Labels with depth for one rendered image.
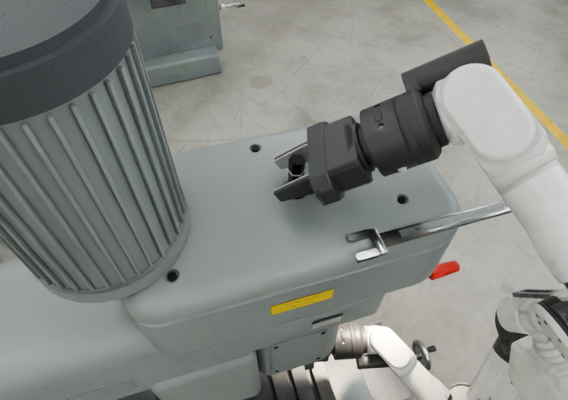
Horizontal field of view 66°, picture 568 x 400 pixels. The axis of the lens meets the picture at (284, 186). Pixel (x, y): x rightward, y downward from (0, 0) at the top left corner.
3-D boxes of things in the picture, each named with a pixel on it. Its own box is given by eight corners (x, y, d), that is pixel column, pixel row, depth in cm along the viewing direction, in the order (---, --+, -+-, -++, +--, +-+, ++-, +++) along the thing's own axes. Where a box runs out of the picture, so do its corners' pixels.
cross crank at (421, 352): (420, 342, 176) (428, 331, 167) (434, 371, 169) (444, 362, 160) (385, 353, 173) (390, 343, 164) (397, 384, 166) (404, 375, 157)
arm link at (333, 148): (336, 222, 57) (428, 194, 52) (302, 182, 50) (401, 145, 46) (330, 152, 65) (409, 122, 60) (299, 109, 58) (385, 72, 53)
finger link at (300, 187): (270, 187, 57) (313, 172, 55) (282, 200, 59) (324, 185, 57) (270, 197, 56) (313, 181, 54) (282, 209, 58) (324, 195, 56)
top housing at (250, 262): (379, 163, 85) (396, 100, 73) (448, 280, 70) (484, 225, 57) (137, 220, 77) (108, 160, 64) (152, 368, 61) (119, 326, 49)
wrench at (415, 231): (508, 194, 61) (510, 189, 60) (525, 216, 58) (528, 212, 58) (345, 237, 56) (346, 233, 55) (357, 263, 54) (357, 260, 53)
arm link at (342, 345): (300, 313, 113) (346, 310, 113) (300, 327, 120) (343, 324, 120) (305, 364, 105) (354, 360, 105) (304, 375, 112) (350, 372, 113)
